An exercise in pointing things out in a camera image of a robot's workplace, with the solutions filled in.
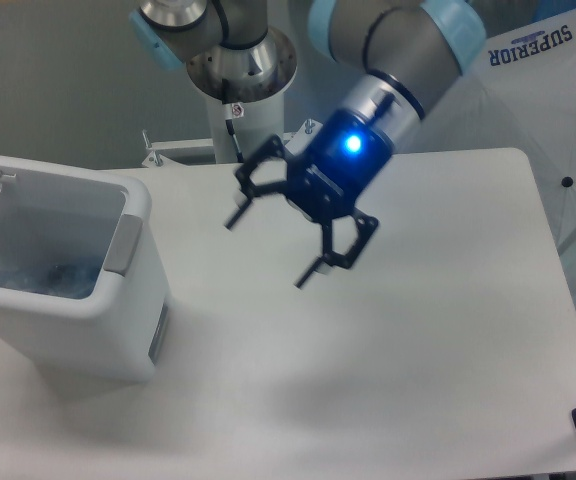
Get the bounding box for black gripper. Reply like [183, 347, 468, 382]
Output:
[223, 105, 398, 290]

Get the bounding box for crushed clear plastic bottle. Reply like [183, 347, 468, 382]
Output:
[0, 257, 102, 300]

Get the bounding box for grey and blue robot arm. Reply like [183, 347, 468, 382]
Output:
[129, 1, 487, 272]

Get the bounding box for white trash can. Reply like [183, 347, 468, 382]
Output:
[0, 156, 170, 382]

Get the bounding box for white Superior umbrella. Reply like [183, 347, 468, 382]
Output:
[410, 9, 576, 243]

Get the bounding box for white table clamp bracket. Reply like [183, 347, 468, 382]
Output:
[141, 119, 323, 168]

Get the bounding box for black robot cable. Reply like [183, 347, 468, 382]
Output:
[220, 78, 246, 164]

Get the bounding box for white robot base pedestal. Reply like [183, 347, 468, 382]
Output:
[186, 27, 297, 163]

